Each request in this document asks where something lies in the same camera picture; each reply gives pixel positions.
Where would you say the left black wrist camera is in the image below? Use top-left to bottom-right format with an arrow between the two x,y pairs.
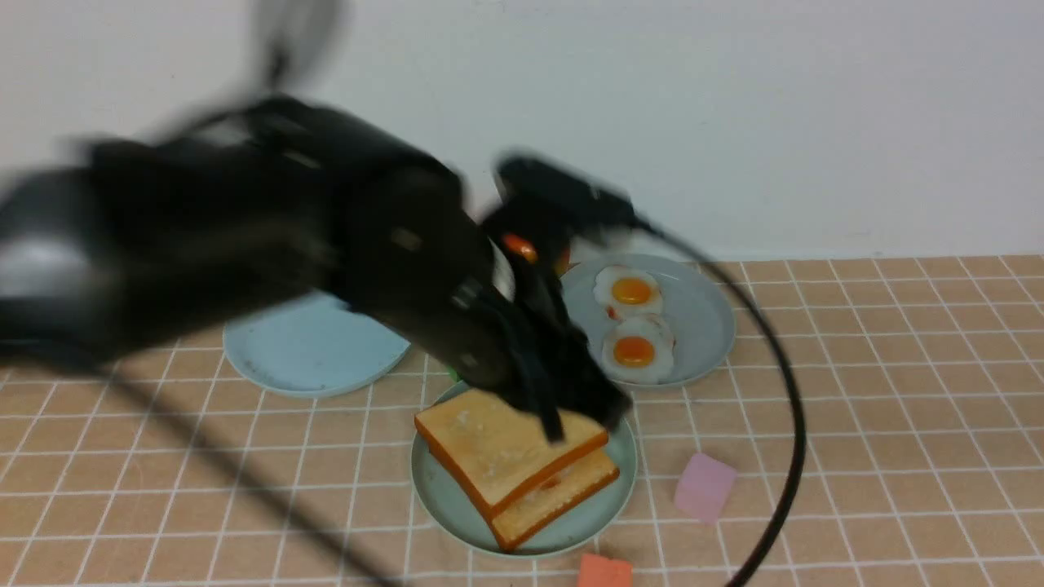
481,152 -> 638,261

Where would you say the mint green plate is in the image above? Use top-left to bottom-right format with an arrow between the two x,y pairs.
411,383 -> 638,558

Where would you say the orange fruit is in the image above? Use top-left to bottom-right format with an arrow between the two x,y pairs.
501,233 -> 538,265

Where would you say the light blue plate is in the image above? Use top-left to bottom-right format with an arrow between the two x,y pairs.
223,294 -> 410,399

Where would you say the fried egg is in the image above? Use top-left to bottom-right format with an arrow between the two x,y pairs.
533,474 -> 564,492
592,265 -> 664,322
599,315 -> 677,384

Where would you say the pink cube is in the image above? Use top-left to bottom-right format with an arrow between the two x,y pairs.
674,452 -> 737,524

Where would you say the toast slice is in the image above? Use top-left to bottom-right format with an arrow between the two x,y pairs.
488,449 -> 620,553
414,389 -> 610,519

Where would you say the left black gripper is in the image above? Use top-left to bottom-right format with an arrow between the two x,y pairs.
343,171 -> 631,444

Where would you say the grey-blue plate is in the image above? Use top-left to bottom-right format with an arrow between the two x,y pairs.
560,254 -> 736,388

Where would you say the checkered orange tablecloth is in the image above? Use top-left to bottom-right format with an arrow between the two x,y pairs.
1,255 -> 1043,586

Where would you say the red-orange cube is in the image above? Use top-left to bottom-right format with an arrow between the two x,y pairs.
577,553 -> 633,587

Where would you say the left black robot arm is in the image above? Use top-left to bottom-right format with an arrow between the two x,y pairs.
1,1 -> 636,441

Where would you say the left black cable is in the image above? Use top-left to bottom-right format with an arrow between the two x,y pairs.
628,216 -> 808,587

